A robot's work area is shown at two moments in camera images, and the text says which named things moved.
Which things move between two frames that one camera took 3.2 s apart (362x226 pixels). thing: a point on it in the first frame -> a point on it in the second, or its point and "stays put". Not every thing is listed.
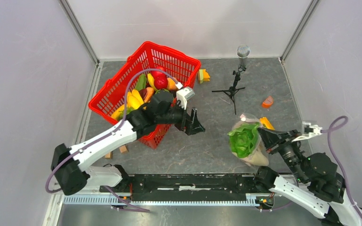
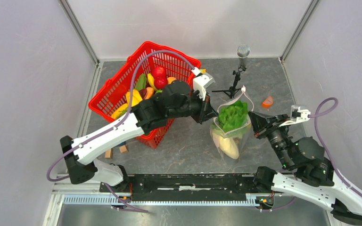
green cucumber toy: (141, 83) stays put
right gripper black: (275, 140) -> (258, 121)
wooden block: (109, 155) stays put
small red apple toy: (161, 82) stays put
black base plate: (185, 183) stays put
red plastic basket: (109, 100) stays put
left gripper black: (190, 125) -> (206, 109)
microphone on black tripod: (243, 51) stays put
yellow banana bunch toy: (134, 99) stays put
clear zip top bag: (246, 141) -> (231, 130)
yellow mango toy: (119, 110) stays put
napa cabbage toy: (242, 139) -> (234, 115)
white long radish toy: (257, 158) -> (226, 145)
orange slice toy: (267, 102) stays put
